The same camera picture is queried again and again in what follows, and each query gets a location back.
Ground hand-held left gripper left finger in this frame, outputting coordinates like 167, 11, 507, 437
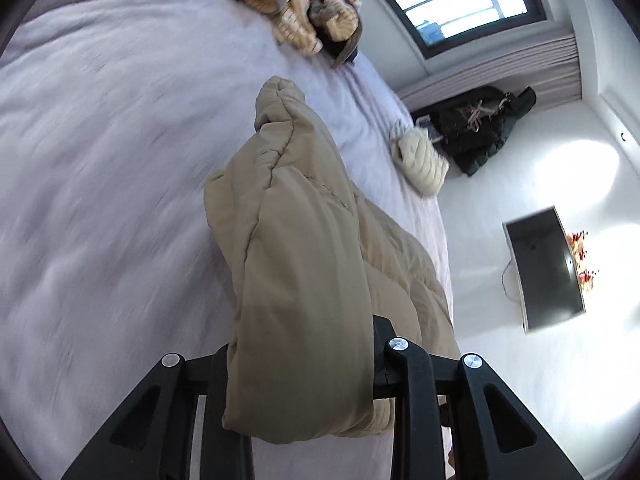
62, 342, 256, 480

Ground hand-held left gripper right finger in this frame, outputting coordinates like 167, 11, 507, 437
372, 315, 583, 480

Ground khaki puffer coat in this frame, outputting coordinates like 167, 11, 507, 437
203, 76, 461, 445

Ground dark clothes pile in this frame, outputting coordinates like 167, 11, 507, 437
327, 40, 360, 68

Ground cream striped clothes pile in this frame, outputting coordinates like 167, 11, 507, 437
243, 0, 362, 68

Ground red and yellow flowers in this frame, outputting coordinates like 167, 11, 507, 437
567, 230, 598, 291

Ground bed with lilac cover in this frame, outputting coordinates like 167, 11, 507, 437
0, 0, 453, 480

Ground grey pleated curtain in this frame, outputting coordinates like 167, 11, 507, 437
397, 34, 583, 111

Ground television cable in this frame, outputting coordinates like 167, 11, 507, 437
501, 259, 526, 306

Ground wall television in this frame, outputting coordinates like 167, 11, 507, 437
502, 206, 586, 333

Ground black jacket with straps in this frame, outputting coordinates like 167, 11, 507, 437
417, 86, 537, 177

